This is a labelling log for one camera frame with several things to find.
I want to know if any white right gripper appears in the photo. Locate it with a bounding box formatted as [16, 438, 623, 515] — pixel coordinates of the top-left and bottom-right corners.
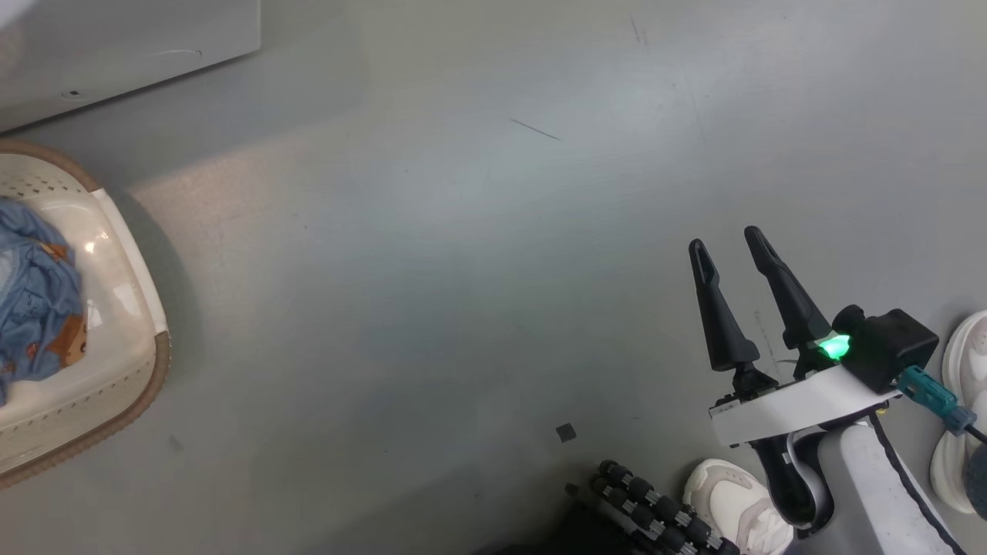
[688, 226, 903, 449]

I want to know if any blue garment small bear print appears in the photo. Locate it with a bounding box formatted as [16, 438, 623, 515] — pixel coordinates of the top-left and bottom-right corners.
[0, 197, 88, 405]

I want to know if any white front-load washing machine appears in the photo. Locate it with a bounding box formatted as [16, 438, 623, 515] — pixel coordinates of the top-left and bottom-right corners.
[0, 0, 261, 133]

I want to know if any white sneaker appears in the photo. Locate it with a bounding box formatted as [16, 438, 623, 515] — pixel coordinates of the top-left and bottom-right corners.
[682, 459, 795, 555]
[929, 311, 987, 516]

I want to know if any cream perforated laundry basket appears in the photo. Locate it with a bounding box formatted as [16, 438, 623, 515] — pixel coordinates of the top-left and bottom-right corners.
[0, 139, 172, 488]

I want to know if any teal right camera connector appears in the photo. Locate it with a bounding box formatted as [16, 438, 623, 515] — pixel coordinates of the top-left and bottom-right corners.
[898, 366, 979, 436]

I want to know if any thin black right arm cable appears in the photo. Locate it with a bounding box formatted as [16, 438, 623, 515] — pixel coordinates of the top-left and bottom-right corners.
[870, 412, 965, 555]

